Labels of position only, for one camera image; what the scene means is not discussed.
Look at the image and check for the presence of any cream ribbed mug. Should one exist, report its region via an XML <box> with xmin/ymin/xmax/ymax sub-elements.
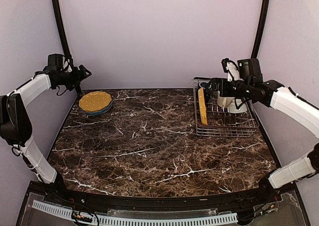
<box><xmin>217</xmin><ymin>91</ymin><xmax>235</xmax><ymax>108</ymax></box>

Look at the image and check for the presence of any wire dish rack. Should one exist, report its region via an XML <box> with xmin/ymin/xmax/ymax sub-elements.
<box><xmin>193</xmin><ymin>77</ymin><xmax>259</xmax><ymax>137</ymax></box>

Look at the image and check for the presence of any yellow polka dot plate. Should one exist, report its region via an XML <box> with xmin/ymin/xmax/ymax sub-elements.
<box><xmin>79</xmin><ymin>91</ymin><xmax>112</xmax><ymax>113</ymax></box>
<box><xmin>197</xmin><ymin>88</ymin><xmax>208</xmax><ymax>125</ymax></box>

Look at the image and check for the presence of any left black frame post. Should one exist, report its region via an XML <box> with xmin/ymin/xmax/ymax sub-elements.
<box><xmin>49</xmin><ymin>0</ymin><xmax>83</xmax><ymax>95</ymax></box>

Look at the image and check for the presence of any pale green bowl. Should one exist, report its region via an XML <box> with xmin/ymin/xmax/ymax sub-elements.
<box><xmin>228</xmin><ymin>99</ymin><xmax>247</xmax><ymax>114</ymax></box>

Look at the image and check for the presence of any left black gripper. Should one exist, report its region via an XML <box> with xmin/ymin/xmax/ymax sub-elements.
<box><xmin>57</xmin><ymin>64</ymin><xmax>92</xmax><ymax>91</ymax></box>

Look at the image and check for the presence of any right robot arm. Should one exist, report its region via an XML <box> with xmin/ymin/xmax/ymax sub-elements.
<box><xmin>203</xmin><ymin>78</ymin><xmax>319</xmax><ymax>203</ymax></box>

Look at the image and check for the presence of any black front rail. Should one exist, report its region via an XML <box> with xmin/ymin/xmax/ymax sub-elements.
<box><xmin>44</xmin><ymin>189</ymin><xmax>275</xmax><ymax>212</ymax></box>

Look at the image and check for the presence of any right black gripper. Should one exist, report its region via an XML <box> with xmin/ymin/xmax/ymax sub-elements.
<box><xmin>206</xmin><ymin>77</ymin><xmax>252</xmax><ymax>97</ymax></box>

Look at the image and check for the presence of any right black frame post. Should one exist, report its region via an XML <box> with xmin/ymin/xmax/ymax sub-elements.
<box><xmin>251</xmin><ymin>0</ymin><xmax>270</xmax><ymax>58</ymax></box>

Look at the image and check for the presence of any white slotted cable duct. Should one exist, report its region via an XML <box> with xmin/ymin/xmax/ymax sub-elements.
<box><xmin>32</xmin><ymin>200</ymin><xmax>238</xmax><ymax>226</ymax></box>

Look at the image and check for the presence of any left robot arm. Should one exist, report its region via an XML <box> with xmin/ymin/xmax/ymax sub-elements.
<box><xmin>0</xmin><ymin>65</ymin><xmax>92</xmax><ymax>204</ymax></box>

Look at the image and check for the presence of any beige bird pattern plate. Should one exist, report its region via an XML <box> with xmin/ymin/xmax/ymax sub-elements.
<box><xmin>83</xmin><ymin>109</ymin><xmax>110</xmax><ymax>116</ymax></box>

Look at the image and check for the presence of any blue polka dot plate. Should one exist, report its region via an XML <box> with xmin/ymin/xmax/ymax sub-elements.
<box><xmin>81</xmin><ymin>104</ymin><xmax>112</xmax><ymax>115</ymax></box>

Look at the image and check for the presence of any black frame post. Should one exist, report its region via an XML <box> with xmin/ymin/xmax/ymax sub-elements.
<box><xmin>49</xmin><ymin>0</ymin><xmax>83</xmax><ymax>95</ymax></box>
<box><xmin>251</xmin><ymin>0</ymin><xmax>270</xmax><ymax>58</ymax></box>

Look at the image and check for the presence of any dark blue mug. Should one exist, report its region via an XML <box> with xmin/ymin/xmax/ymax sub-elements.
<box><xmin>198</xmin><ymin>82</ymin><xmax>209</xmax><ymax>89</ymax></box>

